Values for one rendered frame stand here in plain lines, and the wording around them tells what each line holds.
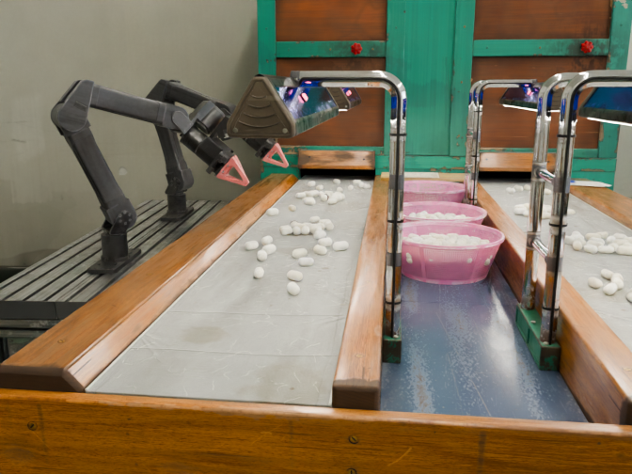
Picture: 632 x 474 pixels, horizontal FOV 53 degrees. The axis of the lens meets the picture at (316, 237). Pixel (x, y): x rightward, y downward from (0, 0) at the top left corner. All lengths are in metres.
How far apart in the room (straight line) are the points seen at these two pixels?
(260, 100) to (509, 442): 0.47
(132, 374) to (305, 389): 0.23
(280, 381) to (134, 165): 2.79
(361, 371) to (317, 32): 1.88
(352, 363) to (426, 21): 1.86
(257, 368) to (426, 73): 1.80
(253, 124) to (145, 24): 2.76
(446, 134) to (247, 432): 1.89
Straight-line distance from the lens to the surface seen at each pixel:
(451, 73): 2.49
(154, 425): 0.79
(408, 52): 2.48
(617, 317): 1.12
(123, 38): 3.51
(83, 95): 1.55
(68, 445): 0.85
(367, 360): 0.80
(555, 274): 1.00
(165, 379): 0.83
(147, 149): 3.49
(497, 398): 0.94
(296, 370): 0.83
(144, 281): 1.15
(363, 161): 2.43
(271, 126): 0.73
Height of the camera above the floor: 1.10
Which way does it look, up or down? 13 degrees down
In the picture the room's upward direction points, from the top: straight up
